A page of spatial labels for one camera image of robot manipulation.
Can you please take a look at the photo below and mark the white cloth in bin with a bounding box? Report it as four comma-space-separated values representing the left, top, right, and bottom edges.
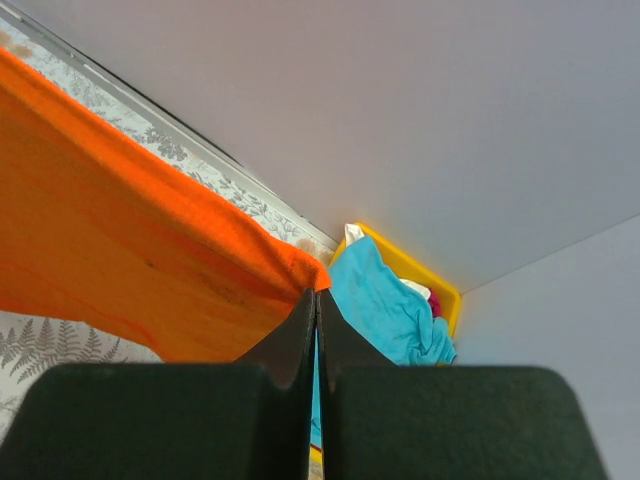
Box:
344, 223, 431, 301

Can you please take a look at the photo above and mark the floral patterned table mat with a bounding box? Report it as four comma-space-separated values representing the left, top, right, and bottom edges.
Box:
1, 21, 334, 430

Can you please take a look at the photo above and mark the orange t shirt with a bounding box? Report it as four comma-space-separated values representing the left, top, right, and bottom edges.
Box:
1, 52, 331, 362

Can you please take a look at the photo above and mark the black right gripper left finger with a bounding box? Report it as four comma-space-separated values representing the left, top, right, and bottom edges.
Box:
1, 290, 316, 479

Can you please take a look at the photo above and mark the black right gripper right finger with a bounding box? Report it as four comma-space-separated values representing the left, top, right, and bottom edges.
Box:
316, 292, 606, 479

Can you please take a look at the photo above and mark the magenta cloth in bin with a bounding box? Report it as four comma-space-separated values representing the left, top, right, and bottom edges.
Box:
427, 292, 442, 318

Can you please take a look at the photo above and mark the yellow plastic bin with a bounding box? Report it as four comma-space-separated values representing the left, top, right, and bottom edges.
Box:
308, 221, 463, 466

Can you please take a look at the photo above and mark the blue t shirt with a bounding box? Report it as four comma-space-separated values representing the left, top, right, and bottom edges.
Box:
310, 236, 458, 446

